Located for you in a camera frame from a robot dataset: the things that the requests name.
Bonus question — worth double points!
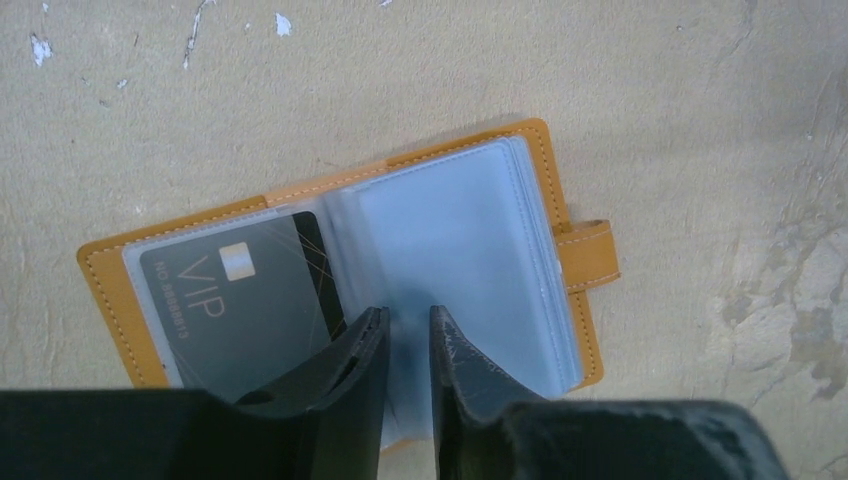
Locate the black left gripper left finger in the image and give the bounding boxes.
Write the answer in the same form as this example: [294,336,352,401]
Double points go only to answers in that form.
[1,308,390,479]

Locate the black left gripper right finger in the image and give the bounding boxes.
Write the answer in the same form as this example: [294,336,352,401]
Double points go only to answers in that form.
[429,306,787,479]

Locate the orange leather card holder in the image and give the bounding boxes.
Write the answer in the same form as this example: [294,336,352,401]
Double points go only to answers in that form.
[77,118,621,449]

